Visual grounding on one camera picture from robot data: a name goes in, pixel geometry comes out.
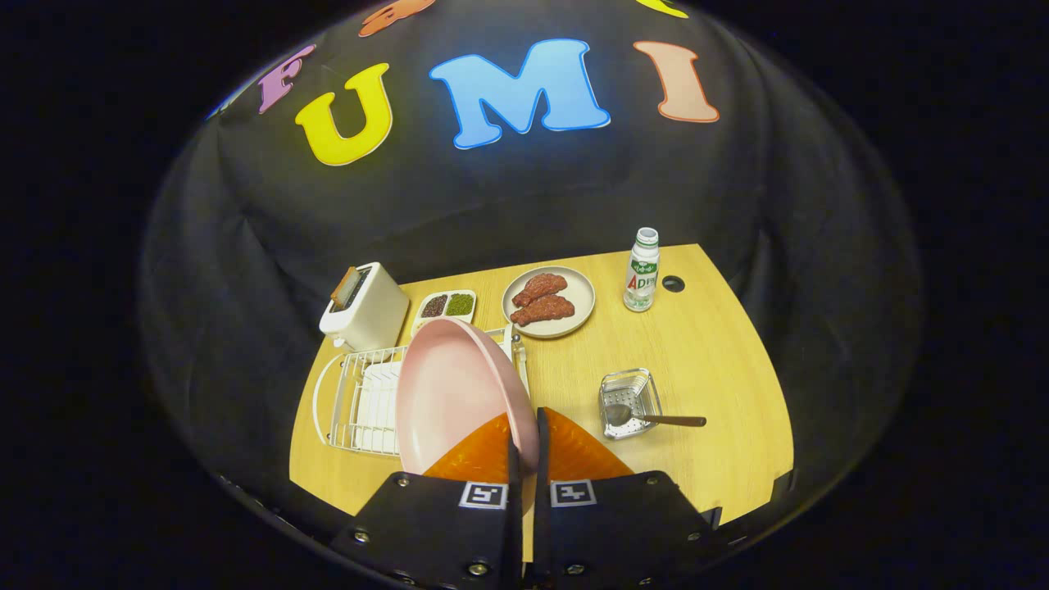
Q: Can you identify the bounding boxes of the white divided condiment tray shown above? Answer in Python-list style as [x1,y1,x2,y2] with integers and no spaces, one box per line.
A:
[412,289,478,333]

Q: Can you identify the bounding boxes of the beige round plate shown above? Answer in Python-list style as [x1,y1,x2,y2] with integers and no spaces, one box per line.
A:
[502,265,597,339]

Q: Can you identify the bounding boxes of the wooden handled spoon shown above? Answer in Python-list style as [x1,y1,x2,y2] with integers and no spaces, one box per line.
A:
[604,402,707,429]

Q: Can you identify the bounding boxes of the metal wire basket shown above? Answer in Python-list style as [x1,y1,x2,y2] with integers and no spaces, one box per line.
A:
[598,368,663,442]

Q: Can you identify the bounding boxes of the white drip tray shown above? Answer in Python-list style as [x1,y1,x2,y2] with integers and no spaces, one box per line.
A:
[359,359,412,454]

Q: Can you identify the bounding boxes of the white green drink bottle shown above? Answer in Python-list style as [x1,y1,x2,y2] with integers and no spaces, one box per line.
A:
[623,227,661,313]

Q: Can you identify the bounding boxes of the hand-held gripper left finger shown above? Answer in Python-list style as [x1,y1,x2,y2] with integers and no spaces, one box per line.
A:
[332,410,525,590]

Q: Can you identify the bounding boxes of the pink plate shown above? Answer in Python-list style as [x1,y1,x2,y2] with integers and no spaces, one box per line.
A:
[396,318,540,476]

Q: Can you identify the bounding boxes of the white toaster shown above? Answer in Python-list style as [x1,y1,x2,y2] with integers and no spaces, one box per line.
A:
[319,262,410,353]

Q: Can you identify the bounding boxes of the red meat piece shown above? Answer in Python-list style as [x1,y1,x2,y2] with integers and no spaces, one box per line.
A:
[512,273,569,308]
[510,295,576,327]

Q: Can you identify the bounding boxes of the white wire dish rack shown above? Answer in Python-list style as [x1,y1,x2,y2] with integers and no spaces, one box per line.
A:
[312,324,532,456]

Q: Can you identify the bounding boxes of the brown toast slice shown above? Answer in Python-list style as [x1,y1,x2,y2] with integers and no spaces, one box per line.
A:
[331,266,361,308]

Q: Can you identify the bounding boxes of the black backdrop cloth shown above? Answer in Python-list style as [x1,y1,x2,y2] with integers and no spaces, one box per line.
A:
[135,0,923,525]

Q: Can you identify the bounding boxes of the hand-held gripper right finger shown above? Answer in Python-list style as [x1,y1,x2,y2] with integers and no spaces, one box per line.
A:
[533,407,722,590]

